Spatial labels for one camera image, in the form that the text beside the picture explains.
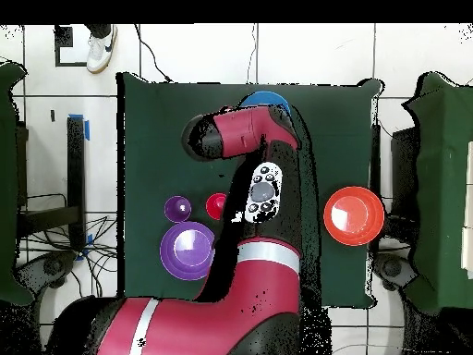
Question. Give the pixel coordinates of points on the large light blue bowl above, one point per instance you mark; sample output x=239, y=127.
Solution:
x=266, y=98

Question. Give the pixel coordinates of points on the large orange bowl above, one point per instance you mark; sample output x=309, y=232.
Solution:
x=354, y=216

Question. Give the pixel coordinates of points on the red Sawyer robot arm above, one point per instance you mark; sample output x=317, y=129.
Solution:
x=221, y=325

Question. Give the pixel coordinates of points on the red cup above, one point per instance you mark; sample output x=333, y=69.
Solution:
x=215, y=205

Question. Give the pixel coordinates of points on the purple cup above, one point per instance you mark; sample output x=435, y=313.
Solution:
x=177, y=209

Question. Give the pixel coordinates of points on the purple bowl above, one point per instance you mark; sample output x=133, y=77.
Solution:
x=184, y=251

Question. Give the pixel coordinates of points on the dark green table cloth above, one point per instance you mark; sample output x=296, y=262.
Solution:
x=155, y=148

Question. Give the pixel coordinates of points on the black equipment stand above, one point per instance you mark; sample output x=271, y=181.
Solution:
x=404, y=166
x=75, y=166

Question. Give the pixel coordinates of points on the person's foot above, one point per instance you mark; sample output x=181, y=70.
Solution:
x=99, y=51

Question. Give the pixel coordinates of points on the green clothed side table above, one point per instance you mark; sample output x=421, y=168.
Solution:
x=443, y=185
x=7, y=148

